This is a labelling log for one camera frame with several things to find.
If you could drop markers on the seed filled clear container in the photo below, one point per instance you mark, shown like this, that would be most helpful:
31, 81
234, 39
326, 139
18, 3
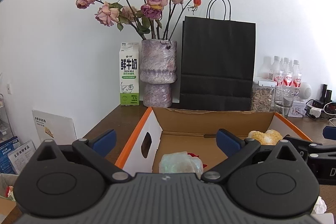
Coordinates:
262, 94

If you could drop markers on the green white milk carton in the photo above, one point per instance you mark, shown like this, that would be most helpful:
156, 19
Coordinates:
129, 74

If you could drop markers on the white charger with cables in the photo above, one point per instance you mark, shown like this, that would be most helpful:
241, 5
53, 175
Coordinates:
319, 111

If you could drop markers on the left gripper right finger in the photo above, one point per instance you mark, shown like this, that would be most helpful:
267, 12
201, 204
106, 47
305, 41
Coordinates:
239, 153

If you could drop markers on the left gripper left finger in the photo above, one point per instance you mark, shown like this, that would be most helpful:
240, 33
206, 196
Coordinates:
93, 153

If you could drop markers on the red cardboard box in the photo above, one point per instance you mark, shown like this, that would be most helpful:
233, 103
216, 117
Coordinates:
161, 131

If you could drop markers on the clear glass cup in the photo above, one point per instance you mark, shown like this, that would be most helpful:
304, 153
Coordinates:
283, 99

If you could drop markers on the crumpled white tissue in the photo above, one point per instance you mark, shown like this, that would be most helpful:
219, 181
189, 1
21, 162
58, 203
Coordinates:
320, 206

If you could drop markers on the water bottle pack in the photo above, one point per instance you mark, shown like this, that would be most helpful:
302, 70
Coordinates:
283, 71

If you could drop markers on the yellow white plush toy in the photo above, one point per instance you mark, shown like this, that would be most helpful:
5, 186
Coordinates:
270, 137

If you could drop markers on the white wall panel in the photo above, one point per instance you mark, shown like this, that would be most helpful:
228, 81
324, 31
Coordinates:
50, 126

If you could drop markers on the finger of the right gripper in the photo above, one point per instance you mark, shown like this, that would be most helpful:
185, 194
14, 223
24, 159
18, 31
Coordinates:
299, 144
329, 132

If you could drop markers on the white round speaker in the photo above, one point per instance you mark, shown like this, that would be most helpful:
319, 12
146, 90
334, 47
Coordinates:
305, 91

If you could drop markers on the purple textured vase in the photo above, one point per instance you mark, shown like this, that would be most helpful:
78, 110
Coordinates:
158, 71

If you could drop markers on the black paper shopping bag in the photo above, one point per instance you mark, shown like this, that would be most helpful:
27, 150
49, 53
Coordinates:
217, 67

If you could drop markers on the cardboard trash box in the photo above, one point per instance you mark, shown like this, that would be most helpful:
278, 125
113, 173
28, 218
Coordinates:
7, 196

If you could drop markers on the wire storage rack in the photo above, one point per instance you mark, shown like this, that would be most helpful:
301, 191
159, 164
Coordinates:
6, 132

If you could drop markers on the white patterned tin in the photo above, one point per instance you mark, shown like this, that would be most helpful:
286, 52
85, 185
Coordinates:
297, 109

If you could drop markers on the dried pink rose bouquet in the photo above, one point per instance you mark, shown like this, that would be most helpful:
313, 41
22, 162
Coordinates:
152, 18

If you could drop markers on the pale green plastic bag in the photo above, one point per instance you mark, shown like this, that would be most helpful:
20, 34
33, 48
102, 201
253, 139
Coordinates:
181, 162

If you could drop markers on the blue white paper boxes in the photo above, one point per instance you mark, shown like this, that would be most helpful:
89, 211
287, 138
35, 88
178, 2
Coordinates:
14, 155

